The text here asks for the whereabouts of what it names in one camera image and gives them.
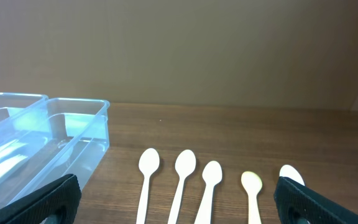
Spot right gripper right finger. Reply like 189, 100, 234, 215
273, 177, 358, 224

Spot yellow plastic spoon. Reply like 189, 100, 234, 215
241, 171, 263, 224

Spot translucent white plastic spoon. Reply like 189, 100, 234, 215
279, 164, 305, 185

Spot wide white plastic spoon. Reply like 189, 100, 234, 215
195, 161, 223, 224

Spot right clear plastic container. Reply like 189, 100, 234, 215
0, 98, 110, 209

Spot cream plastic spoon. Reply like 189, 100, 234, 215
136, 148, 160, 224

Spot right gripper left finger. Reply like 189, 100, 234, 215
0, 174, 81, 224

